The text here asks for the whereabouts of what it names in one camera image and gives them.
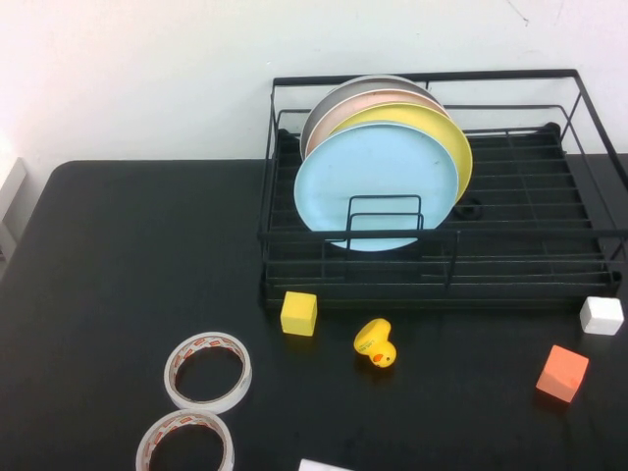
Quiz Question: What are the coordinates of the light blue plate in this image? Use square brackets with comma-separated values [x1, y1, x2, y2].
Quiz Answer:
[293, 123, 461, 253]

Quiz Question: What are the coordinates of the pink plate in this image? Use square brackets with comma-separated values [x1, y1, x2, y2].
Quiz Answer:
[304, 89, 445, 158]

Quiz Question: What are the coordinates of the grey plate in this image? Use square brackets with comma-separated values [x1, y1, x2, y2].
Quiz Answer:
[299, 74, 433, 148]

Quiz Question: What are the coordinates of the yellow plate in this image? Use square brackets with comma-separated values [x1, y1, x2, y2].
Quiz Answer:
[327, 101, 474, 205]

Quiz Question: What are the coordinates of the yellow foam cube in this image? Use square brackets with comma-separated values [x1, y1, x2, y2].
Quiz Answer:
[280, 290, 319, 338]

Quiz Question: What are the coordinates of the yellow rubber duck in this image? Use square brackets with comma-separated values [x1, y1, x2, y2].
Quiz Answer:
[353, 318, 398, 370]

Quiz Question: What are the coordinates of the white tape roll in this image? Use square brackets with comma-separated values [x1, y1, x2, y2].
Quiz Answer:
[163, 332, 253, 411]
[135, 410, 236, 471]

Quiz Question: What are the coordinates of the white paper sheet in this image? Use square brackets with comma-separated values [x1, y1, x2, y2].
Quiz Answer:
[298, 458, 354, 471]

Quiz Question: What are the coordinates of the orange foam cube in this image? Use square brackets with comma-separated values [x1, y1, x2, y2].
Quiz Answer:
[535, 344, 590, 405]

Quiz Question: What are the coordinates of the white foam cube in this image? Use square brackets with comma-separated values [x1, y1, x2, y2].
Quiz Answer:
[579, 295, 625, 337]

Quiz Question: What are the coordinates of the black wire dish rack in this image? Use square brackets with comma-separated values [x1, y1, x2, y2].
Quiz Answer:
[258, 68, 628, 311]

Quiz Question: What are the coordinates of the grey metal wall fixture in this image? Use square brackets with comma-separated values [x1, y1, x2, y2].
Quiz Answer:
[0, 157, 29, 269]

